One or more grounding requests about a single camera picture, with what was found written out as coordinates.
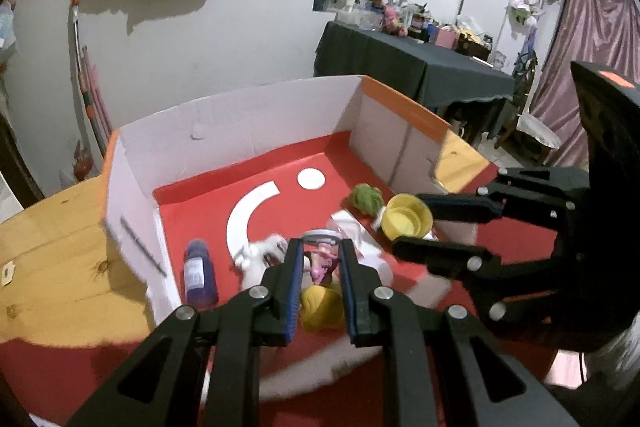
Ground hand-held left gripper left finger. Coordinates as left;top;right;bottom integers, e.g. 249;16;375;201
65;237;306;427

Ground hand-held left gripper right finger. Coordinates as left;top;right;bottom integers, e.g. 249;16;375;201
339;239;581;427

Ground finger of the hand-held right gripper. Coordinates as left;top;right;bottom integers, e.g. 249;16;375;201
415;166;592;229
392;232;571;324

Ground yellow-haired doll figure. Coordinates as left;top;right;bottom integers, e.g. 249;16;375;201
300;229;346;333

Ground black and white cloth roll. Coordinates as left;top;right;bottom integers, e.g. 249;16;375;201
327;209;396;288

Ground white fluffy plush keychain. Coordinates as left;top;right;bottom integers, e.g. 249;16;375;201
234;233;291;290

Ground yellow round lid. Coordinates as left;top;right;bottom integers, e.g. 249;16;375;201
381;193;433;240

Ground round green chenille toy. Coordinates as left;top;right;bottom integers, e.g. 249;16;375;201
348;183;385;215

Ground dark blue bottle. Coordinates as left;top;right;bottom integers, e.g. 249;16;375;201
182;239;219;308

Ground orange cardboard box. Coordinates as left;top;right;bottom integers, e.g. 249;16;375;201
101;74;501;400

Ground dark wooden chair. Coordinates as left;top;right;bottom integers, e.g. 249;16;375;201
494;52;538;148

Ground dark cloth covered table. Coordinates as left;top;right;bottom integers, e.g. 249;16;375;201
314;21;516;118

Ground pink curtain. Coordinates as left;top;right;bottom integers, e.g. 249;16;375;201
530;0;640;168

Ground clutter of bottles and toys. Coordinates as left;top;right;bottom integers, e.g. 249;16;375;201
332;0;506;68

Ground red knitted mat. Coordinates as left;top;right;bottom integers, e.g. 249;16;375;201
0;297;556;427

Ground pink stick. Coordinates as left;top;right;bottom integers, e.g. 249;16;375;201
80;47;113;142

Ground mop stick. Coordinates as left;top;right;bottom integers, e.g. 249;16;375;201
69;0;108;158

